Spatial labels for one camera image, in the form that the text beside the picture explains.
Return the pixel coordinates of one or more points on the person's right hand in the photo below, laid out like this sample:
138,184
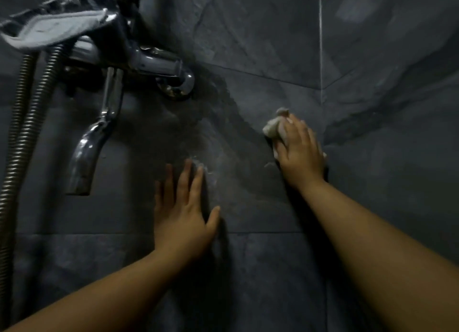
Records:
301,156

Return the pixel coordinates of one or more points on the person's left hand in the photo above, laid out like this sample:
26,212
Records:
179,224

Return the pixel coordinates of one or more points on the person's left middle finger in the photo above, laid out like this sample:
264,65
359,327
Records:
184,181

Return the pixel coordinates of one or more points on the person's left thumb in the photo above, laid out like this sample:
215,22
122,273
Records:
213,219

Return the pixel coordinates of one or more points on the person's right fingers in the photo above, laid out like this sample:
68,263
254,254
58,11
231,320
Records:
297,134

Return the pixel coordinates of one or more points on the person's left little finger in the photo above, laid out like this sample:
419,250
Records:
158,197

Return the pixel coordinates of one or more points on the white cleaning cloth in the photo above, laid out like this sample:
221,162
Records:
274,127

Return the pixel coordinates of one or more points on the person's right forearm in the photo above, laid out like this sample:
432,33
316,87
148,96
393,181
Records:
376,260

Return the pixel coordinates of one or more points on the person's left forearm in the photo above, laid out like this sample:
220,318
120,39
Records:
100,296

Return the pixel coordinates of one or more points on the chrome faucet spout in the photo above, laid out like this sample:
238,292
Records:
88,152

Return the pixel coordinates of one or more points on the chrome shower mixer body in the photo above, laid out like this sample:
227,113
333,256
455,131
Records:
143,59

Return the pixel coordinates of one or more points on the chrome hand shower head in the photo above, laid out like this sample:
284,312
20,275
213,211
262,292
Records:
53,23

